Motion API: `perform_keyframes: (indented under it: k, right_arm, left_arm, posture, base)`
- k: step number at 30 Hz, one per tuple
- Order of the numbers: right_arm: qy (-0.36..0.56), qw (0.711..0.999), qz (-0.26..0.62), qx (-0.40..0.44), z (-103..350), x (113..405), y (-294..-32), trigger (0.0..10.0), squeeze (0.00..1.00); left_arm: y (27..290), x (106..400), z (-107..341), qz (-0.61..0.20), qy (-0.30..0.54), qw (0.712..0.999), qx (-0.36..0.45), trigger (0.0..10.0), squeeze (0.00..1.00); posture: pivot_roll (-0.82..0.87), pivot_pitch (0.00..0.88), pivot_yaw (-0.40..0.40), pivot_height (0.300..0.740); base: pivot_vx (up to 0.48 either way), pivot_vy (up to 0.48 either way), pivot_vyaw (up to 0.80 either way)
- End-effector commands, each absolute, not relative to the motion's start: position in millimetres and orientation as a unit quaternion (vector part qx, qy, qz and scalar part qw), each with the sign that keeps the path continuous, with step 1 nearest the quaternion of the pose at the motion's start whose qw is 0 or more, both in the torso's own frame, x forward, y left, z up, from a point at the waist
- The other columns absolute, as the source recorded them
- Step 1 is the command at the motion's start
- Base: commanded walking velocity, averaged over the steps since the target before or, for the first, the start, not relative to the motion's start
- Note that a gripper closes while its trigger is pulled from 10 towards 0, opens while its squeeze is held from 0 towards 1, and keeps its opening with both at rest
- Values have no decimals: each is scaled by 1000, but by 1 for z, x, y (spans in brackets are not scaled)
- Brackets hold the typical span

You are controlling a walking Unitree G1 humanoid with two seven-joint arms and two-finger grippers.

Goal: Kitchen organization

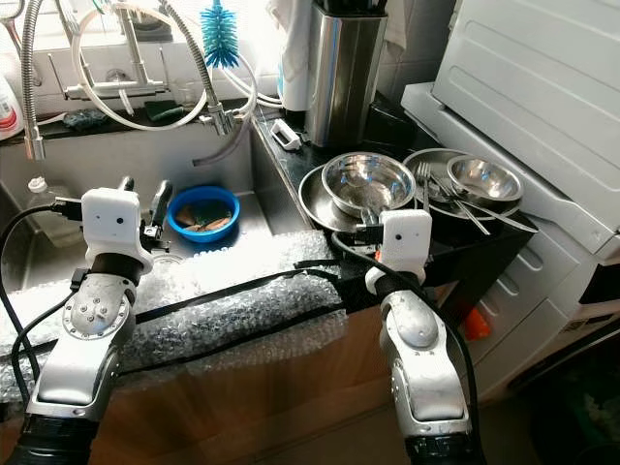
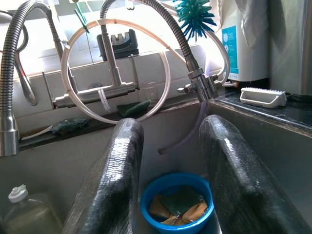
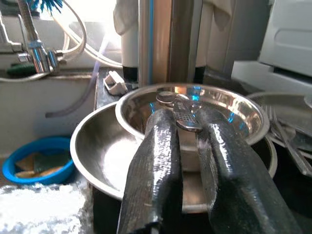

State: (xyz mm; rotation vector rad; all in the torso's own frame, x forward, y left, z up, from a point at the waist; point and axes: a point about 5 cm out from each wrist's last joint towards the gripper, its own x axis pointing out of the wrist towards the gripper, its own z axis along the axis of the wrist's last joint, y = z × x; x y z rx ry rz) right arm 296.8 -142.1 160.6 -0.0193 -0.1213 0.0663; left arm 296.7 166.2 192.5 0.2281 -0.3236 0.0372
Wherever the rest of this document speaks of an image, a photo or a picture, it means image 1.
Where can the large steel bowl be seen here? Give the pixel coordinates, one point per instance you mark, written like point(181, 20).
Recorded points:
point(368, 179)

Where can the blue plastic bowl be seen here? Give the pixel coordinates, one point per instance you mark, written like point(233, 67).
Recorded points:
point(179, 203)

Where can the stainless steel sink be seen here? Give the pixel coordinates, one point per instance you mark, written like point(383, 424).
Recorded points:
point(97, 155)

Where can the wide steel plate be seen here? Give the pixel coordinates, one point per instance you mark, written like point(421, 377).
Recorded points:
point(310, 199)
point(436, 155)

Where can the dark teal sponge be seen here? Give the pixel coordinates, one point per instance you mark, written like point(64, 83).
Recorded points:
point(84, 119)

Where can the clear plastic bottle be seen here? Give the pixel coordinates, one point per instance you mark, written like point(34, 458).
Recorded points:
point(48, 199)

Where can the green scouring sponge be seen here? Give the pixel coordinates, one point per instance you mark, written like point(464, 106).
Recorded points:
point(170, 111)

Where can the small white clip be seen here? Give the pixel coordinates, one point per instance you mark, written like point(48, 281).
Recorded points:
point(285, 134)

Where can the small steel bowl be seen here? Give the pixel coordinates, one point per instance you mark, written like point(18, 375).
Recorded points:
point(486, 177)

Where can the steel knife block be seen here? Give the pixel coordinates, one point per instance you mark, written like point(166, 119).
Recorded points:
point(344, 82)

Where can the white red-label soap bottle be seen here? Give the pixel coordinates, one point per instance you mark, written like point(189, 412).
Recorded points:
point(10, 111)

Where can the orange plastic object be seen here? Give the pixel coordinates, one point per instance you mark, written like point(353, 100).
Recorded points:
point(477, 325)

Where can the blue bottle brush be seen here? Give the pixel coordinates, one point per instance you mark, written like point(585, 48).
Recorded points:
point(220, 39)

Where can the wooden sink cabinet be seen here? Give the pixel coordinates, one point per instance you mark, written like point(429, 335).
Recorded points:
point(252, 397)

